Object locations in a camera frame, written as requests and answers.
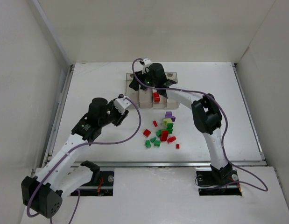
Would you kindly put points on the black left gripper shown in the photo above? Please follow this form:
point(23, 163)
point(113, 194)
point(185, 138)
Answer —
point(117, 115)

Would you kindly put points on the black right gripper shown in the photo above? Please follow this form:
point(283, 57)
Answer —
point(134, 84)

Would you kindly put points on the red lego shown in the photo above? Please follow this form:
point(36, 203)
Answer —
point(156, 97)

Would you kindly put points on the red square lego brick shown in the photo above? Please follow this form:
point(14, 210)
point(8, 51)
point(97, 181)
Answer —
point(147, 133)

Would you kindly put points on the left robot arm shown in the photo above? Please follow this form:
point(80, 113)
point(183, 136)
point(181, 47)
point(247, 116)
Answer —
point(44, 193)

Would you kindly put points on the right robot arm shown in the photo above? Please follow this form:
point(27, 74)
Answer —
point(207, 114)

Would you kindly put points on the purple lego block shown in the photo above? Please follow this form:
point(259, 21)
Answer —
point(169, 115)

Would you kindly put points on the yellow-green lego block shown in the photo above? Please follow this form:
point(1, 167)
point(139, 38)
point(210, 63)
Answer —
point(167, 121)

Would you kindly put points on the green lego under pile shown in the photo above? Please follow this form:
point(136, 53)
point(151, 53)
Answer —
point(169, 128)

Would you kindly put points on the green lego left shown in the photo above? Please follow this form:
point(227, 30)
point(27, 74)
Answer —
point(147, 144)

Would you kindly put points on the green lego right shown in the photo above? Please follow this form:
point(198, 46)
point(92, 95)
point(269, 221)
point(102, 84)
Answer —
point(157, 143)

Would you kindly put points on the tall red lego brick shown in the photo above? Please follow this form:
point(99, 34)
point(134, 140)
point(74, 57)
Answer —
point(164, 135)

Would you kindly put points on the red slanted lego brick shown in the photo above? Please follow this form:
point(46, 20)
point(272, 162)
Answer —
point(171, 139)

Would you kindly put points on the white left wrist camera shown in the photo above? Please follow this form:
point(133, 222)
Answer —
point(122, 104)

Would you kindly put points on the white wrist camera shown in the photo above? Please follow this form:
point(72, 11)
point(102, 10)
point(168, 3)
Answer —
point(122, 104)
point(145, 63)

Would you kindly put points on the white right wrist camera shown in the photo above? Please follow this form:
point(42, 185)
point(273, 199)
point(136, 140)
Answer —
point(145, 63)

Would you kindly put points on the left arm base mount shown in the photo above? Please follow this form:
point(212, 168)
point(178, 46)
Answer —
point(106, 177)

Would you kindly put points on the aluminium front rail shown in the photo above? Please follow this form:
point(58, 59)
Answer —
point(173, 164)

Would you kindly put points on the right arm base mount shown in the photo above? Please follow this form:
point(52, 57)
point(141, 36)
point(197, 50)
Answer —
point(207, 178)

